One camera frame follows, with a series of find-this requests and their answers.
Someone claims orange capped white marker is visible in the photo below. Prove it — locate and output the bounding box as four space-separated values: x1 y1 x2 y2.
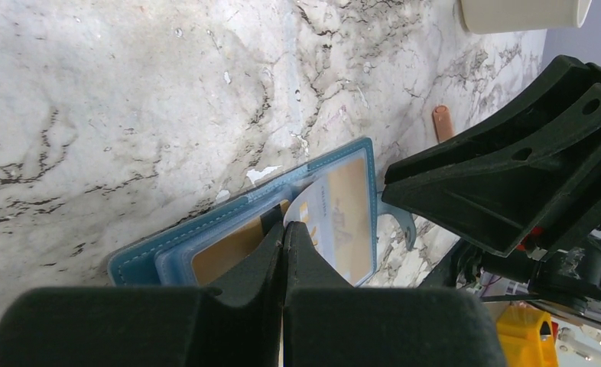
432 105 456 143

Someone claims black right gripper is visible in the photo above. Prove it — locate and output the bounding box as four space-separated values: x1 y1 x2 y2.
382 55 601 258

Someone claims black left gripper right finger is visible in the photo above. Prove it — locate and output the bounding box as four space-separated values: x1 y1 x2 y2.
283 222 506 366

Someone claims cream oblong plastic tray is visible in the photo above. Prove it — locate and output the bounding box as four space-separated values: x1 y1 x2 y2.
460 0 592 34

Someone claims white VIP card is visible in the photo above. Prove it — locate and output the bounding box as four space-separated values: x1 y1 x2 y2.
284 151 375 285

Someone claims blue card holder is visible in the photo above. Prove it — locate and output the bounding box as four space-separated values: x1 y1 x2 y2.
107 138 416 286

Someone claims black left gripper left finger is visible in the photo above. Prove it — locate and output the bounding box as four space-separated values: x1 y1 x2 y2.
0 223 284 366

